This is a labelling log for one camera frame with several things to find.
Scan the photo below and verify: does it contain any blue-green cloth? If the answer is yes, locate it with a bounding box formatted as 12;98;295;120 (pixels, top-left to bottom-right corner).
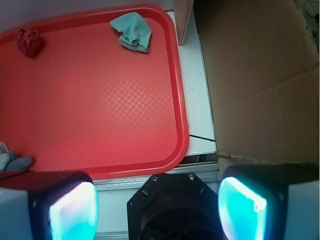
109;12;152;53

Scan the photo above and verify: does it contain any grey cloth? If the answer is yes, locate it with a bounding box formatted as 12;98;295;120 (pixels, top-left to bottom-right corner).
0;141;34;172

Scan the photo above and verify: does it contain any crumpled red cloth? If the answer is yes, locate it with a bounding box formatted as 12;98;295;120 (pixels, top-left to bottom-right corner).
15;28;41;58

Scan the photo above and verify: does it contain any brown cardboard box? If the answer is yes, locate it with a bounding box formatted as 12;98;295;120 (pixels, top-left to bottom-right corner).
194;0;320;164

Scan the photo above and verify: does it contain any black octagonal mount plate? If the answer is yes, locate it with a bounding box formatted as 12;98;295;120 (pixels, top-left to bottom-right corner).
127;173;224;240

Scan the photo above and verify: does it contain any light wooden panel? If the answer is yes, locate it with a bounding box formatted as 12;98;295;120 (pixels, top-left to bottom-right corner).
173;0;194;46

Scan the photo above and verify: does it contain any red plastic tray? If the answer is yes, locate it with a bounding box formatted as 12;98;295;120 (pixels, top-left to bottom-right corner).
0;4;189;180

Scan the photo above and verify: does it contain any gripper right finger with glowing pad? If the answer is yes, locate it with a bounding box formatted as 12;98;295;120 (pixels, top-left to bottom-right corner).
218;163;320;240

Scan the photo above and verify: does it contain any aluminium frame rail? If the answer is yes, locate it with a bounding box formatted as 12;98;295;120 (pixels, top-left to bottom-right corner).
92;152;221;192

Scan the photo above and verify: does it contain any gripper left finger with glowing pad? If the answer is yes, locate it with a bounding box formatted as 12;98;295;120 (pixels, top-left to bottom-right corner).
0;171;99;240

